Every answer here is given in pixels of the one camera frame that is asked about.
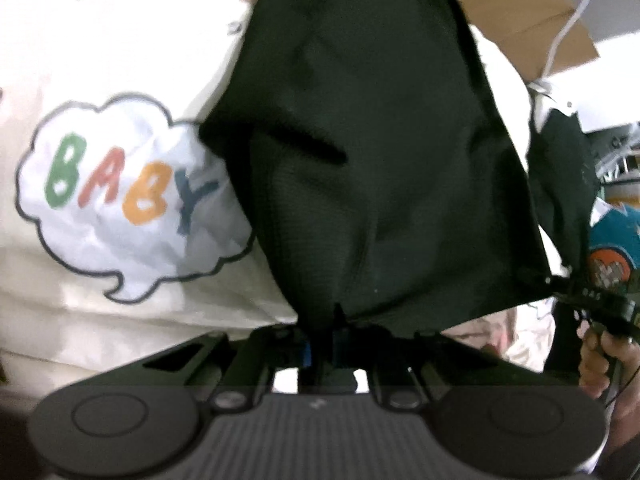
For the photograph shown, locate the teal printed garment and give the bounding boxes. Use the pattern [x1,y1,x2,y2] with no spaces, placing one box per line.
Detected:
[586,204,640,292]

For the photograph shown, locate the person's right hand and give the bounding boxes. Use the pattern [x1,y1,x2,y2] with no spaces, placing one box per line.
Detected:
[576,321,640,428]

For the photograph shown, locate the white printed blanket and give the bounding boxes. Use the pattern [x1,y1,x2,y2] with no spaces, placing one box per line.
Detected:
[0,0,556,386]

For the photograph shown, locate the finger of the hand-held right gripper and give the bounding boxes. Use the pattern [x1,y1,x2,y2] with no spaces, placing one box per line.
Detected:
[517,267,576,303]

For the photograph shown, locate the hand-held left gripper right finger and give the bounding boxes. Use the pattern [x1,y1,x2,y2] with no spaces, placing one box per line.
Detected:
[330,327,551,409]

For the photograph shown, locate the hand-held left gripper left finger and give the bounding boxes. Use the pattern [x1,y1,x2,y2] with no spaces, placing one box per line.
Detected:
[75,327,314,411]

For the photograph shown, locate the white cable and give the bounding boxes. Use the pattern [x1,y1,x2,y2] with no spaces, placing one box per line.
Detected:
[529,0,598,92]

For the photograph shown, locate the black drawstring shorts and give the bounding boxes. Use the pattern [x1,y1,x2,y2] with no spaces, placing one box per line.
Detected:
[199,0,551,346]

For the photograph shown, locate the brown cardboard box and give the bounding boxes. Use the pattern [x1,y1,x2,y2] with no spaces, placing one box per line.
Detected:
[442,0,601,82]

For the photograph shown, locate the dark cloth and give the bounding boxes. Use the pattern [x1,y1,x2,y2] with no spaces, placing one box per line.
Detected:
[525,109,600,273]

